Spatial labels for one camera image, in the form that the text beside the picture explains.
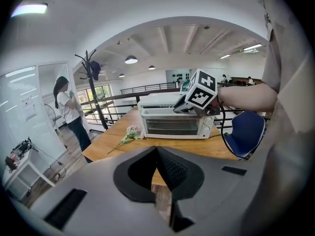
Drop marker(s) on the white side table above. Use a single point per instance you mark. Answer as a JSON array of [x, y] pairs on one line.
[[27, 171]]

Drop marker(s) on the black metal railing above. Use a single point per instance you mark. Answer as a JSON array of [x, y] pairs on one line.
[[123, 96]]

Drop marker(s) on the small black pendant lamp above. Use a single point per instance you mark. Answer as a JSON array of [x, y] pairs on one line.
[[121, 75], [151, 67]]

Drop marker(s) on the short fluorescent tube light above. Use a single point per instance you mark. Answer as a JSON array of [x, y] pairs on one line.
[[225, 56]]

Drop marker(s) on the green and white bag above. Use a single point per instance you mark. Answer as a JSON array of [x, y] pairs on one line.
[[184, 86]]

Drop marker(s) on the square ceiling light panel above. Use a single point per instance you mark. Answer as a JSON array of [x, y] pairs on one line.
[[30, 9]]

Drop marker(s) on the long fluorescent tube light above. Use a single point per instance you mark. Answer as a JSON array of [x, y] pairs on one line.
[[252, 47]]

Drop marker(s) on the pink artificial flower bouquet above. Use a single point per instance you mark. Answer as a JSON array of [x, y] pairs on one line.
[[131, 133]]

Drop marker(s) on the black coat rack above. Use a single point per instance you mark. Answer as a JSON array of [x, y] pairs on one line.
[[94, 99]]

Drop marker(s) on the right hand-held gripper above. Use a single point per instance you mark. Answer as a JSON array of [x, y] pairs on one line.
[[200, 91]]

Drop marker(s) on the person's right forearm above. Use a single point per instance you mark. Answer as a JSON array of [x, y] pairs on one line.
[[248, 98]]

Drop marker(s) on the dark garment on rack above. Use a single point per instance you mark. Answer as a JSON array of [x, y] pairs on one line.
[[95, 69]]

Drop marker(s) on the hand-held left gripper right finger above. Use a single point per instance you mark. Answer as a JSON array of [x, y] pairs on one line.
[[211, 188]]

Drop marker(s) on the paper notice on glass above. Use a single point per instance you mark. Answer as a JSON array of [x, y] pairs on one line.
[[29, 108]]

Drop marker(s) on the dark small box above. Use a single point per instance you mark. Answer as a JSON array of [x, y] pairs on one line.
[[11, 162]]

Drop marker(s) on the blue chair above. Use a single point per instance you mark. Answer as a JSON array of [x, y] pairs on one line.
[[246, 131]]

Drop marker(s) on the standing fan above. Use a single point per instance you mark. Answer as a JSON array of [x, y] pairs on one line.
[[51, 115]]

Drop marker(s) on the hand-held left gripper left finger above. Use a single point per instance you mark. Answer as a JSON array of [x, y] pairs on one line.
[[98, 195]]

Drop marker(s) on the large black pendant lamp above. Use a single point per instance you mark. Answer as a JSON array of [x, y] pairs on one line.
[[131, 59]]

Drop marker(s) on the white toaster oven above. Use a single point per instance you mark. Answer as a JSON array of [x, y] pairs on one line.
[[157, 102]]

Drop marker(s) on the glass toaster oven door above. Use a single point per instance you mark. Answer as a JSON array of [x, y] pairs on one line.
[[172, 126]]

